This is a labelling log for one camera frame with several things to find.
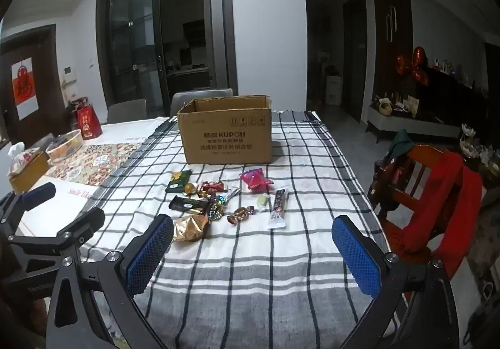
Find gold foil snack bag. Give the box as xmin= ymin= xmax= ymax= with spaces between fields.
xmin=173 ymin=214 xmax=209 ymax=242

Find black gold snack bar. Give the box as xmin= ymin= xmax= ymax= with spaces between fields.
xmin=169 ymin=196 xmax=210 ymax=215

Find green snack packet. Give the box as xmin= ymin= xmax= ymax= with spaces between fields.
xmin=165 ymin=170 xmax=192 ymax=193

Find round golden jelly cup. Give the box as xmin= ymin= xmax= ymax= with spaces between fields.
xmin=184 ymin=183 xmax=198 ymax=196

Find colourful foil candies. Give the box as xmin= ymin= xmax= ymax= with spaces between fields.
xmin=207 ymin=195 xmax=225 ymax=221

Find red candy wrapper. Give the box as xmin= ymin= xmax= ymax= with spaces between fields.
xmin=197 ymin=182 xmax=226 ymax=197

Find brown candy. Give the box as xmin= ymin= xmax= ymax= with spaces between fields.
xmin=227 ymin=205 xmax=255 ymax=226

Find white black long snack stick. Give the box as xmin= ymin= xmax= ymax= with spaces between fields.
xmin=268 ymin=188 xmax=288 ymax=230

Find pale green candy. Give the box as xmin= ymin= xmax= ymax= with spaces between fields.
xmin=256 ymin=193 xmax=269 ymax=212

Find pink hawthorn snack packet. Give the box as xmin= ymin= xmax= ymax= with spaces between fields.
xmin=240 ymin=168 xmax=274 ymax=192

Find white gold small candy bar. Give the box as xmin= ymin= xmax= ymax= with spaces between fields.
xmin=220 ymin=187 xmax=241 ymax=205

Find tissue box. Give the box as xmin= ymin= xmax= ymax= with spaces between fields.
xmin=7 ymin=142 xmax=49 ymax=194

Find patterned floral table mat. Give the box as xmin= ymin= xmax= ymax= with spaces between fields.
xmin=46 ymin=143 xmax=139 ymax=187

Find clear bowl of food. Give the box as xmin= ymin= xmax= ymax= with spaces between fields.
xmin=46 ymin=129 xmax=83 ymax=164

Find red wooden chair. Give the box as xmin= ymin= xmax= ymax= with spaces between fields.
xmin=368 ymin=144 xmax=483 ymax=278

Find red gift bag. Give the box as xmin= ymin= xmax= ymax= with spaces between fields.
xmin=77 ymin=104 xmax=103 ymax=140

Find black white plaid tablecloth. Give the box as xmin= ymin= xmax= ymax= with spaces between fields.
xmin=54 ymin=109 xmax=403 ymax=349

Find red fu door poster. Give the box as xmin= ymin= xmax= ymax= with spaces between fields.
xmin=11 ymin=57 xmax=39 ymax=121

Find grey dining chair left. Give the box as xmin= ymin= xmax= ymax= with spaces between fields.
xmin=107 ymin=98 xmax=148 ymax=124

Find grey dining chair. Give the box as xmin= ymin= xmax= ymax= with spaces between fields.
xmin=107 ymin=98 xmax=148 ymax=124
xmin=170 ymin=88 xmax=233 ymax=116

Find green cloth on chair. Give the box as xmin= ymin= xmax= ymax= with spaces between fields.
xmin=385 ymin=129 xmax=414 ymax=162

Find grey dining chair right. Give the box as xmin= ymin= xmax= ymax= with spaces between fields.
xmin=170 ymin=88 xmax=233 ymax=116

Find brown cardboard box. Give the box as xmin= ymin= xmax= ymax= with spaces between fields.
xmin=177 ymin=95 xmax=272 ymax=165

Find white low tv cabinet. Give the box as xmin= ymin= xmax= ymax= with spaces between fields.
xmin=367 ymin=107 xmax=461 ymax=138

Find red heart balloons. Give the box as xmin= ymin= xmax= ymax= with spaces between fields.
xmin=395 ymin=46 xmax=428 ymax=85

